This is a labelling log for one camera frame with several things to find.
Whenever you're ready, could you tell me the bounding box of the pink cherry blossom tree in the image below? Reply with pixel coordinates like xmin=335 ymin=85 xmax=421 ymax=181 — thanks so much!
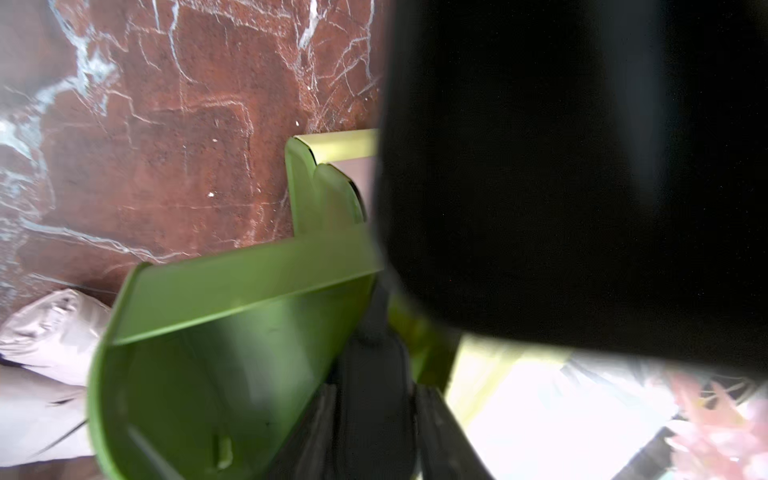
xmin=666 ymin=372 xmax=767 ymax=479

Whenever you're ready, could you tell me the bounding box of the green pink drawer cabinet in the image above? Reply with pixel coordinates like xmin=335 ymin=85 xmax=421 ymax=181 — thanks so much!
xmin=86 ymin=128 xmax=571 ymax=480

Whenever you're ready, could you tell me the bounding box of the pink folded umbrella right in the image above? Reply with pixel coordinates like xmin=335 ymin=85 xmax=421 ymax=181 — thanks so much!
xmin=1 ymin=366 xmax=94 ymax=467

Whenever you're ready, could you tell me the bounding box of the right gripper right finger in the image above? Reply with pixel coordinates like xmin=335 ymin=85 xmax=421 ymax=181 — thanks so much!
xmin=414 ymin=384 xmax=492 ymax=480

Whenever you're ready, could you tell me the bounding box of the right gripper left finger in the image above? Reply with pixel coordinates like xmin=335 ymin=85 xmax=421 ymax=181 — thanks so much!
xmin=269 ymin=287 xmax=417 ymax=479

